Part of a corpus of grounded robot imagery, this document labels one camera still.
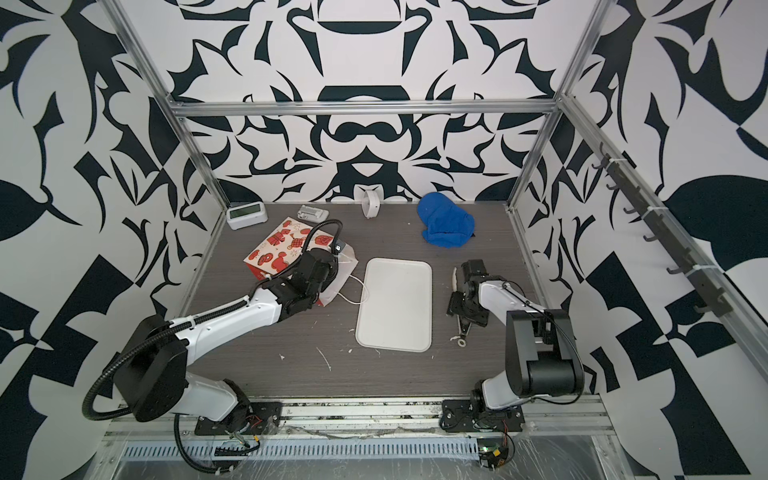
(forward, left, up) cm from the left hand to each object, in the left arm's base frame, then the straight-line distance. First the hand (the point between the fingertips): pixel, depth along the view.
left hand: (317, 253), depth 85 cm
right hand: (-11, -43, -17) cm, 47 cm away
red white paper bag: (+6, +11, -4) cm, 14 cm away
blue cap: (+24, -42, -16) cm, 51 cm away
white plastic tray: (-8, -22, -18) cm, 29 cm away
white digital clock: (+27, +32, -13) cm, 44 cm away
